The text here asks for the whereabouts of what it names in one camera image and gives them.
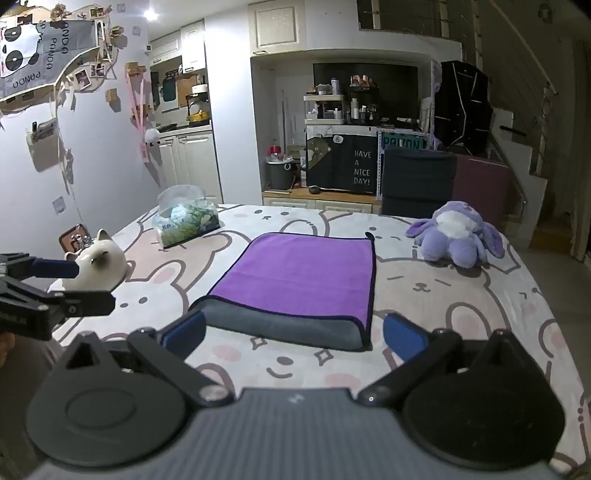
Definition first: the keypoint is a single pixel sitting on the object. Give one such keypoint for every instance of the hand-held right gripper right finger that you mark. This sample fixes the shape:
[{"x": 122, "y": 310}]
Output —
[{"x": 402, "y": 336}]

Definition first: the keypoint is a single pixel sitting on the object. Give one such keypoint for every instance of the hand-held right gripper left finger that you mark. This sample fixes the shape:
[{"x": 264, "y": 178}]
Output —
[{"x": 183, "y": 331}]

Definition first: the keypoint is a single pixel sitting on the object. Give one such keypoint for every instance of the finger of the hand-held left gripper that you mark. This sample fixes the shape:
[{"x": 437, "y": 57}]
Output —
[
  {"x": 78, "y": 304},
  {"x": 51, "y": 268}
]

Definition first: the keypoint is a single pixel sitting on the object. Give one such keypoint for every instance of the purple and grey towel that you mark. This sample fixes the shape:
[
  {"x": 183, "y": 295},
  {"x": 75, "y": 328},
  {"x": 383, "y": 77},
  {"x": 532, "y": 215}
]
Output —
[{"x": 300, "y": 277}]

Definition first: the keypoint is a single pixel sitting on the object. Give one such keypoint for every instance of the brown wooden stool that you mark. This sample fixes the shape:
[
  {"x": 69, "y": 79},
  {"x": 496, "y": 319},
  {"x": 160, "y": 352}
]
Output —
[{"x": 74, "y": 237}]

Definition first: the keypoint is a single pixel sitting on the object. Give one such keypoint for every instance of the white cat-shaped figure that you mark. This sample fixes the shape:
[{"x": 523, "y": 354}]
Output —
[{"x": 99, "y": 265}]

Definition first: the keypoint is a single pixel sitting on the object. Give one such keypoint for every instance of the bunny printed bed sheet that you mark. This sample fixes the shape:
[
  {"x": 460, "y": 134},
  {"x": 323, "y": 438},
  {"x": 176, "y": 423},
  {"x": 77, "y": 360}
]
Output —
[{"x": 461, "y": 304}]

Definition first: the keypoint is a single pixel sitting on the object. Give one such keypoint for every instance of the soft tissue pack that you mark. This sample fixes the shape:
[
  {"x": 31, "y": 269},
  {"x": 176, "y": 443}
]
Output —
[{"x": 187, "y": 221}]

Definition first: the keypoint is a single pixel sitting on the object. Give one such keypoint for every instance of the purple plush bunny toy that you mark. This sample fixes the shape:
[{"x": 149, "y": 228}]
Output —
[{"x": 455, "y": 235}]

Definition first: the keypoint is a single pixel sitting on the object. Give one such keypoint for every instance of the dark upholstered chair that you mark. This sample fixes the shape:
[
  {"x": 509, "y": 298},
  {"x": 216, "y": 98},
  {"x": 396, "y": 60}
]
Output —
[{"x": 418, "y": 180}]

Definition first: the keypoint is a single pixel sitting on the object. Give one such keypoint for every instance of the maroon panel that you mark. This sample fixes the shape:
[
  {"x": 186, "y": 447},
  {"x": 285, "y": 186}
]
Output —
[{"x": 482, "y": 189}]

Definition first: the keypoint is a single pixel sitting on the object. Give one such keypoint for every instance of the white kitchen base cabinet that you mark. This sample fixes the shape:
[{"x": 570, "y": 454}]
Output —
[{"x": 189, "y": 161}]

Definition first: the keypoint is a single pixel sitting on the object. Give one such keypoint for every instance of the wooden counter top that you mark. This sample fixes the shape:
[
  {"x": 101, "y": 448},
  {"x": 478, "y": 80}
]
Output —
[{"x": 295, "y": 194}]

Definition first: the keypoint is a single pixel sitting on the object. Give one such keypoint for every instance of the black printed curtain cloth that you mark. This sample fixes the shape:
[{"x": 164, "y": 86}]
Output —
[{"x": 344, "y": 164}]

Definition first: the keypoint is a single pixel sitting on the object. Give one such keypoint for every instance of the grey trash bin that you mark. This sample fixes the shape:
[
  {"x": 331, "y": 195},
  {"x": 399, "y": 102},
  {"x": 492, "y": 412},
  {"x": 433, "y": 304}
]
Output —
[{"x": 280, "y": 175}]

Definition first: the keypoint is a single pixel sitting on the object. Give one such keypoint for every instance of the pink hanging ribbon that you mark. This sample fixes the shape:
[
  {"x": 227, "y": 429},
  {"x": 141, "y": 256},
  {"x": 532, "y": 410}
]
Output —
[{"x": 137, "y": 106}]

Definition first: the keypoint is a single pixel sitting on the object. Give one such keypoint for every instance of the teal sign plate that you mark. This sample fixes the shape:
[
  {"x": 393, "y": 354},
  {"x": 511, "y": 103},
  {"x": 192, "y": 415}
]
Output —
[{"x": 404, "y": 143}]

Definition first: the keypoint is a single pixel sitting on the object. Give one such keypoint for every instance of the blue hanging board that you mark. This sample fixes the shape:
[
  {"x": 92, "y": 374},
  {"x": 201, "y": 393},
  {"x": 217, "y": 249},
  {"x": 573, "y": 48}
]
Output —
[{"x": 169, "y": 89}]

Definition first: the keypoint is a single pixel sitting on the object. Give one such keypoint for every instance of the yellow kitchen appliance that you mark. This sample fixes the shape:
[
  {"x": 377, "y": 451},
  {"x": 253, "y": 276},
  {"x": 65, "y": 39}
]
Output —
[{"x": 198, "y": 110}]

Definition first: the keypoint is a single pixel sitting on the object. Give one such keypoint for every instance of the black hanging jacket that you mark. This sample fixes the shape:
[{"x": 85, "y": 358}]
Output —
[{"x": 461, "y": 106}]

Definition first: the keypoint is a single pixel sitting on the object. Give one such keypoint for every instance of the white shelf organiser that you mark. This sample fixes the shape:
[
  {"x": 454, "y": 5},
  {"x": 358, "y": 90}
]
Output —
[{"x": 324, "y": 110}]

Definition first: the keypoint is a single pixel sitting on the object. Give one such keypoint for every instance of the ceiling light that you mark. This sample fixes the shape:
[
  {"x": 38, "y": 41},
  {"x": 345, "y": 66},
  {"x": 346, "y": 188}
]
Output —
[{"x": 150, "y": 14}]

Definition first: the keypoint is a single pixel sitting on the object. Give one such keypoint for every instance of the white overhead cabinet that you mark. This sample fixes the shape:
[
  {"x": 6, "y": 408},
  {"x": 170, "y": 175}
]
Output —
[{"x": 277, "y": 23}]

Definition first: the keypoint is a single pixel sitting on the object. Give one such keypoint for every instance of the wall phone holder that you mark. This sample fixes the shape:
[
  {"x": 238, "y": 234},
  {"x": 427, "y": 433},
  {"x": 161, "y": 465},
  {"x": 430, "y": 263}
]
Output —
[{"x": 42, "y": 130}]

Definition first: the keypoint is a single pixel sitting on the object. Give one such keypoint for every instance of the panda wall poster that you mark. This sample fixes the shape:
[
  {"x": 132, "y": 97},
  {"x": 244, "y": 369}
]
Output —
[{"x": 32, "y": 55}]

